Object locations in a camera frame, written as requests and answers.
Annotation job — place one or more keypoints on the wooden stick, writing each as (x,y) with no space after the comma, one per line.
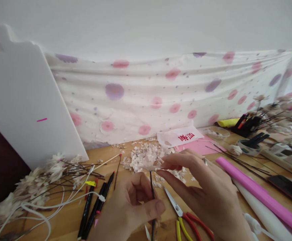
(106,161)

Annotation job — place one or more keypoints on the pink paper sheet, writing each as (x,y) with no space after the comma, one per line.
(206,145)

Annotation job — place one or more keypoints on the pink paper roll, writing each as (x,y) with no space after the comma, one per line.
(256,190)

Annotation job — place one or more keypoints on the floral white cloth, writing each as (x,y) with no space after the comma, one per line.
(161,95)

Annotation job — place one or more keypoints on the white bag with red print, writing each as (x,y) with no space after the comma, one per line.
(178,137)

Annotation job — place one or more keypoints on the dark flat phone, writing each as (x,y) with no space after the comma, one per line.
(290,187)

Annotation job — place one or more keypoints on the person's right hand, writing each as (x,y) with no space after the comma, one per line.
(211,195)

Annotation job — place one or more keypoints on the dark brown cabinet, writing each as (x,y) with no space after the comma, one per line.
(0,160)

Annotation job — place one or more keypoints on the white power strip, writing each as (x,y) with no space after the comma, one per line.
(283,154)

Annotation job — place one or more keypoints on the cream paper rose bud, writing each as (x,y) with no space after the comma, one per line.
(235,150)

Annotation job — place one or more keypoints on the branch bouquet of paper flowers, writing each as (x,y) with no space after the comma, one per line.
(283,113)

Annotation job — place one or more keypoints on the black holder with markers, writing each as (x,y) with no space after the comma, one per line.
(246,125)

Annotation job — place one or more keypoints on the white paper roll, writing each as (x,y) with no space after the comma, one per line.
(263,216)

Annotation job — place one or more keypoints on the black marker pen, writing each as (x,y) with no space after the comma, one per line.
(108,185)
(93,216)

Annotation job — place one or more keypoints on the tape roll holding pens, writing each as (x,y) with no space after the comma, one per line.
(250,146)

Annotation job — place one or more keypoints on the bunch of pale paper flowers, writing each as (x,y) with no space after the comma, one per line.
(33,185)

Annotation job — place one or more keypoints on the white paper strip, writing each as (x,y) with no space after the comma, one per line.
(147,232)

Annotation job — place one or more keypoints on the clear glass bowl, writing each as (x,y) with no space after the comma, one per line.
(219,133)

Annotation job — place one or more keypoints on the black marker with red cap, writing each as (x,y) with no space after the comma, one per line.
(87,208)

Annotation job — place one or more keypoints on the pile of paper petal scraps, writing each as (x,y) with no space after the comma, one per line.
(142,158)

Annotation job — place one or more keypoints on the white foam board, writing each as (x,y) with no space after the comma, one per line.
(23,100)

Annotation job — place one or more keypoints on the person's left hand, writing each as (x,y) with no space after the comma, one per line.
(126,213)

